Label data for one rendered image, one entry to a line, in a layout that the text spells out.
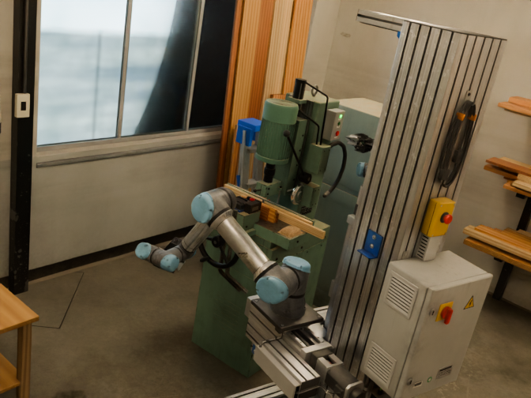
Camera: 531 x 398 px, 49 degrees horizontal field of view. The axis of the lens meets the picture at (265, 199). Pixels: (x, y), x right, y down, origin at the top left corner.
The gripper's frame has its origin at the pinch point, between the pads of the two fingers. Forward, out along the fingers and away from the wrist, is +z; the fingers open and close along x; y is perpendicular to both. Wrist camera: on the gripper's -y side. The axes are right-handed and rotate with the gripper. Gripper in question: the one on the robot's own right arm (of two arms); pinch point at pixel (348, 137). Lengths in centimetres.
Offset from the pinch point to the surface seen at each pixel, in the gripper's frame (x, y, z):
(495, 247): 80, -151, -61
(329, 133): -0.1, 4.5, 9.6
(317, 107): -13.6, 13.8, 14.8
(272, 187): 31.2, 30.9, 21.4
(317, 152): 9.2, 14.4, 8.6
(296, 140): 5.1, 21.9, 17.9
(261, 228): 48, 47, 12
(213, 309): 108, 47, 34
